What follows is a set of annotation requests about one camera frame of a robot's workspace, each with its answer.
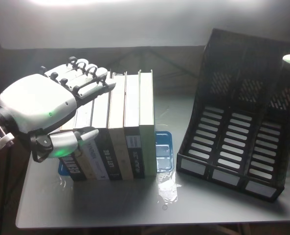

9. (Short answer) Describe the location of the light green book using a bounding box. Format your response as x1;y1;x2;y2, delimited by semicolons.
137;69;158;177

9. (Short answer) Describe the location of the white backdrop panel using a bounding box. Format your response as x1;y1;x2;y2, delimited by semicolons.
0;0;290;49

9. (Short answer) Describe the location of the cream spine book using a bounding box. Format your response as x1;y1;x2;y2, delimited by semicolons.
60;115;89;181

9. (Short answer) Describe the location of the black book grey label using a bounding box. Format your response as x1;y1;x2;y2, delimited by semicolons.
124;72;145;179

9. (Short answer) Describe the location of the black book LET IT BE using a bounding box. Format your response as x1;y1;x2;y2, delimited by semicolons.
91;70;123;181

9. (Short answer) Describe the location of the clear plastic film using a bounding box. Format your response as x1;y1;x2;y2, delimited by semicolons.
156;170;184;204

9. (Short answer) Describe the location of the black three-slot file rack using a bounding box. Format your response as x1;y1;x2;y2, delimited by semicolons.
176;28;290;203

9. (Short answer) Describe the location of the tan cover book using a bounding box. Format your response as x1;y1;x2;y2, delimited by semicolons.
107;71;135;181

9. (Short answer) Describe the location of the blue bookend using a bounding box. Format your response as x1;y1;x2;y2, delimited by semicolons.
58;131;175;176

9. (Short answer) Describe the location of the white spine book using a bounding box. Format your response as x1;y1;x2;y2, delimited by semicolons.
73;96;109;181

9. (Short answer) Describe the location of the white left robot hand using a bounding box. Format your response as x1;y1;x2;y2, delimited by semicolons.
0;56;116;163

